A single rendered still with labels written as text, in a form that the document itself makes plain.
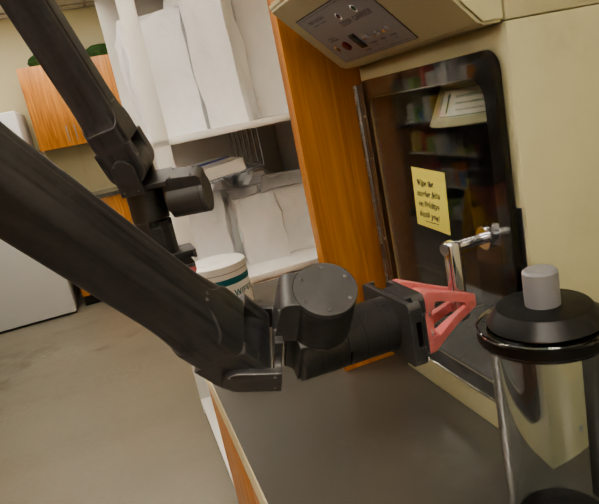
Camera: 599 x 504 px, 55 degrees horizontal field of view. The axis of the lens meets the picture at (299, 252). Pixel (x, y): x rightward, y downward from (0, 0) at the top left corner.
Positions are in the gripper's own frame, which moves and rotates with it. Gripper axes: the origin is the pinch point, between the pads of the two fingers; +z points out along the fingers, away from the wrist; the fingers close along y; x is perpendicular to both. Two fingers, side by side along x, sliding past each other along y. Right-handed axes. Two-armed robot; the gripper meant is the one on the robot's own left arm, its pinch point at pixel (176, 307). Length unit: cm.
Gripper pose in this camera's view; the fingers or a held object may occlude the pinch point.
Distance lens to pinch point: 95.7
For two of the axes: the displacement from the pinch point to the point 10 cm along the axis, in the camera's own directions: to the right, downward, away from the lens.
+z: 2.1, 9.5, 2.4
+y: 9.3, -2.7, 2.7
